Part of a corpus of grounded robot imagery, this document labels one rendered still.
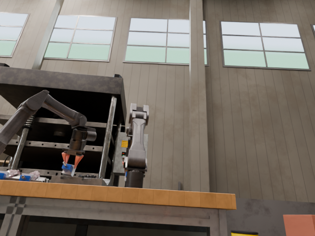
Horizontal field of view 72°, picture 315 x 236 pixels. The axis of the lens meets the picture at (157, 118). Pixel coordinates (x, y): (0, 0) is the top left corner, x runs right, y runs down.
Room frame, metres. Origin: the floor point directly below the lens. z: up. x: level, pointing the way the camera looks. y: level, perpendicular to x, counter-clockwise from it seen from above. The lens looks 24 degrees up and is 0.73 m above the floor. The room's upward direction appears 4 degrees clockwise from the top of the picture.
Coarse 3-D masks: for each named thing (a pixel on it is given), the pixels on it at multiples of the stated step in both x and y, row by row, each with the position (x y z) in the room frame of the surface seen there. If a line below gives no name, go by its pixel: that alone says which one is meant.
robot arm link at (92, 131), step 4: (80, 120) 1.07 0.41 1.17; (84, 120) 1.09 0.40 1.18; (80, 124) 1.08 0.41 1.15; (84, 124) 1.10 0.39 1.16; (72, 128) 1.13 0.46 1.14; (80, 128) 1.13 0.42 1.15; (84, 128) 1.14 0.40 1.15; (88, 128) 1.14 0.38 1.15; (92, 128) 1.16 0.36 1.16; (88, 132) 1.13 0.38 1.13; (92, 132) 1.16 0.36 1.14; (88, 136) 1.14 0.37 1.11; (92, 136) 1.16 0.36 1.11; (96, 136) 1.17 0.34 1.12; (88, 140) 1.17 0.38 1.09; (92, 140) 1.18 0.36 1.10
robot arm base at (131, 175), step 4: (128, 172) 0.80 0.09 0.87; (132, 172) 0.79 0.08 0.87; (136, 172) 0.79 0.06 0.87; (140, 172) 0.80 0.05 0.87; (128, 176) 0.80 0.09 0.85; (132, 176) 0.79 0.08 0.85; (136, 176) 0.79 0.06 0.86; (140, 176) 0.80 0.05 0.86; (128, 180) 0.80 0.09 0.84; (132, 180) 0.79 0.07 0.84; (136, 180) 0.79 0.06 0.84; (140, 180) 0.80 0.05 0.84; (128, 184) 0.80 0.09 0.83; (132, 184) 0.79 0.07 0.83; (136, 184) 0.79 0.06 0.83; (140, 184) 0.80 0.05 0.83
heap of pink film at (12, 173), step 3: (9, 171) 1.22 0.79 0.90; (12, 171) 1.23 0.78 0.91; (15, 171) 1.24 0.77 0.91; (18, 171) 1.26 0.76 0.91; (36, 171) 1.30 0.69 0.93; (9, 174) 1.20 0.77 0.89; (12, 174) 1.21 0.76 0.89; (15, 174) 1.23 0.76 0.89; (18, 174) 1.28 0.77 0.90; (33, 174) 1.25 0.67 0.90; (36, 174) 1.27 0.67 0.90; (39, 174) 1.30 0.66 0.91; (33, 177) 1.24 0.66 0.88; (36, 177) 1.25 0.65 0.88
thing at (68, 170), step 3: (63, 162) 1.08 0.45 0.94; (63, 165) 1.13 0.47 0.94; (66, 165) 1.11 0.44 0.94; (69, 165) 1.13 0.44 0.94; (72, 165) 1.17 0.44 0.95; (63, 168) 1.13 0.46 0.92; (66, 168) 1.13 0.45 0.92; (69, 168) 1.13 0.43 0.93; (72, 168) 1.16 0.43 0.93; (75, 168) 1.20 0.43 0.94; (63, 171) 1.16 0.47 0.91; (66, 171) 1.16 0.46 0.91; (69, 171) 1.16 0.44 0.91; (72, 171) 1.17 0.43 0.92; (63, 174) 1.18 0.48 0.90; (66, 174) 1.17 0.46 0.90; (69, 174) 1.16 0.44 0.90; (72, 174) 1.18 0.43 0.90
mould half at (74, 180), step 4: (52, 176) 1.15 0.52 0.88; (56, 176) 1.16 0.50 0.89; (60, 176) 1.16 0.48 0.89; (52, 180) 1.16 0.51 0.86; (56, 180) 1.16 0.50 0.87; (60, 180) 1.16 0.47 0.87; (64, 180) 1.16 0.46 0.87; (68, 180) 1.16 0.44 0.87; (72, 180) 1.16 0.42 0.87; (76, 180) 1.16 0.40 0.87; (80, 180) 1.16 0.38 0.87; (92, 180) 1.17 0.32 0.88; (96, 180) 1.17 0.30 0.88; (100, 180) 1.17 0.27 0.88; (104, 180) 1.45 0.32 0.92; (108, 180) 1.45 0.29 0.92; (84, 184) 1.16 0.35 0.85; (88, 184) 1.17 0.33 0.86; (92, 184) 1.17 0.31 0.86; (96, 184) 1.17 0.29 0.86; (100, 184) 1.17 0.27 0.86; (104, 184) 1.25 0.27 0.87; (108, 184) 1.41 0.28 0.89
